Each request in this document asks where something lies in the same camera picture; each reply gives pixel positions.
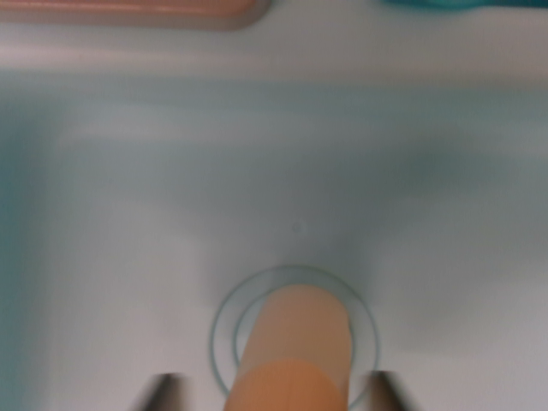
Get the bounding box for peach detergent bottle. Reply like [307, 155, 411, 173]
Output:
[224, 284, 354, 411]

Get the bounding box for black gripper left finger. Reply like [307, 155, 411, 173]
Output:
[128, 372, 189, 411]

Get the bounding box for light blue toy sink unit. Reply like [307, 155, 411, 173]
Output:
[0, 0, 548, 411]

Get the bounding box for teal dish brush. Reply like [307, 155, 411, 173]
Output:
[380, 0, 548, 12]

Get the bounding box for mauve toy faucet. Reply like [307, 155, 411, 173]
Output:
[0, 0, 273, 31]

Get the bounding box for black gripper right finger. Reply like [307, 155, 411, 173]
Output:
[361, 370, 423, 411]

